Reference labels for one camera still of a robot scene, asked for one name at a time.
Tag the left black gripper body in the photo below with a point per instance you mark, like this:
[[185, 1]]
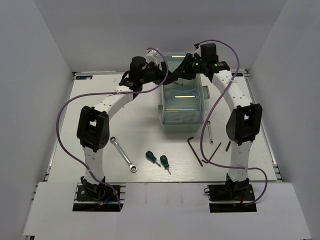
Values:
[[152, 74]]

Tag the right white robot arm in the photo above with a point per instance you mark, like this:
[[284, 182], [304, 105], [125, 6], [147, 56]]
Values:
[[245, 116]]

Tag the large silver ratchet wrench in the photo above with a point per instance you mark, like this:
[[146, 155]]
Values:
[[132, 167]]

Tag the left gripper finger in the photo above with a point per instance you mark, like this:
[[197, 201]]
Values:
[[171, 78], [164, 73]]

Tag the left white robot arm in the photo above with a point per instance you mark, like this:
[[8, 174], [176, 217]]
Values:
[[93, 129]]

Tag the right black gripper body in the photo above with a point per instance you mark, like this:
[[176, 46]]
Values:
[[197, 65]]

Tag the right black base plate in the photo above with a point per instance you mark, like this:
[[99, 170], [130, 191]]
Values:
[[221, 200]]

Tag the green stubby screwdriver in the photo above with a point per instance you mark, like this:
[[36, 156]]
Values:
[[151, 157], [165, 163]]

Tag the middle dark hex key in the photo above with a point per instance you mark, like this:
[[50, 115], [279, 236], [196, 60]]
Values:
[[212, 153]]

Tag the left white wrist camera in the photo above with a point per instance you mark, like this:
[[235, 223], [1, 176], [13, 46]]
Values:
[[153, 56]]

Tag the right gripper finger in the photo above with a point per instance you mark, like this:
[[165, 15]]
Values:
[[190, 74], [186, 64]]

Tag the left green stubby screwdriver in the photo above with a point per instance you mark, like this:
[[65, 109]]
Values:
[[151, 157]]

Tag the green toolbox with clear lid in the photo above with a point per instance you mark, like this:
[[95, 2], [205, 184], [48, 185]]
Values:
[[182, 106]]

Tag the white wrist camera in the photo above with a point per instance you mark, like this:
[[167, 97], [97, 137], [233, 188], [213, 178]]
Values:
[[197, 53], [153, 56]]

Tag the right dark hex key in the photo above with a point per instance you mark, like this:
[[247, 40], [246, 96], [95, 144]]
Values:
[[228, 146]]

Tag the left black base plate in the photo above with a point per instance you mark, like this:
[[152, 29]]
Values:
[[86, 201]]

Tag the dark hex key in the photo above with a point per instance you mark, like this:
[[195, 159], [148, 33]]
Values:
[[193, 150], [212, 153], [228, 146]]

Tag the left dark hex key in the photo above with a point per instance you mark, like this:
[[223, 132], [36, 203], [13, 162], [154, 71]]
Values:
[[193, 150]]

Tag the small silver wrench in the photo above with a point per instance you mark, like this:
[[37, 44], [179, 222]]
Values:
[[210, 132]]

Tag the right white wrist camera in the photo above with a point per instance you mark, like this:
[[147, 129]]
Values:
[[197, 53]]

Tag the right green stubby screwdriver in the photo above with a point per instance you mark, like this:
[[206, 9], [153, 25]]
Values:
[[165, 163]]

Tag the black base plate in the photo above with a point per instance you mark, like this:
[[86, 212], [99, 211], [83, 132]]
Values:
[[221, 200], [86, 201]]

